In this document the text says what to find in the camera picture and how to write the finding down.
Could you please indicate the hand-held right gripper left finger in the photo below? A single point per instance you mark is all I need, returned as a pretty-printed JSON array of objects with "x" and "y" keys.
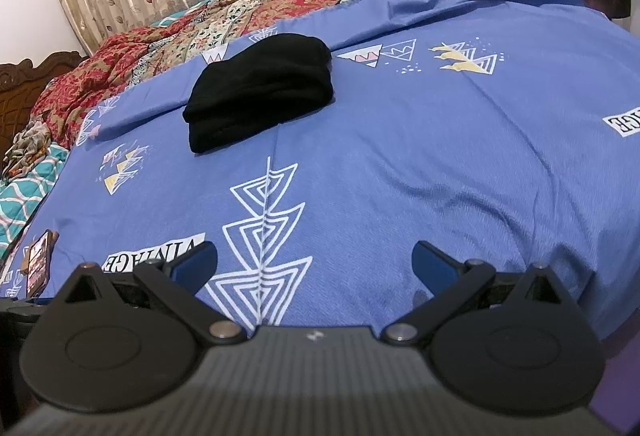
[{"x": 192, "y": 263}]

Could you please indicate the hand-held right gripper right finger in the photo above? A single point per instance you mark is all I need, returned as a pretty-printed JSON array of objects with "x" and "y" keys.
[{"x": 435, "y": 266}]

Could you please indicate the black pants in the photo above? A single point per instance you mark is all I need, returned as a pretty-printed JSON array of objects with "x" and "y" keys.
[{"x": 260, "y": 86}]

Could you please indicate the blue printed bedsheet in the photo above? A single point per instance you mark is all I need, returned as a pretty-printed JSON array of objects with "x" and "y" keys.
[{"x": 400, "y": 141}]

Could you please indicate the smartphone with brown case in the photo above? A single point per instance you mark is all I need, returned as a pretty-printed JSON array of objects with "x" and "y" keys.
[{"x": 40, "y": 261}]

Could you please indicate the teal patterned blanket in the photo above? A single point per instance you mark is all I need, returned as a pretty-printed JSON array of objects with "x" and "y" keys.
[{"x": 20, "y": 206}]

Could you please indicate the crumpled floral cloth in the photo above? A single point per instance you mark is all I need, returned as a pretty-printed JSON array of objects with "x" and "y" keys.
[{"x": 25, "y": 141}]

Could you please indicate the purple cloth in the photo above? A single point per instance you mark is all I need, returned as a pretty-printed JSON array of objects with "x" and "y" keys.
[{"x": 620, "y": 386}]

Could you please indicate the carved wooden headboard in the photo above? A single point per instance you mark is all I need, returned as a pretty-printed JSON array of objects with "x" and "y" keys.
[{"x": 20, "y": 101}]

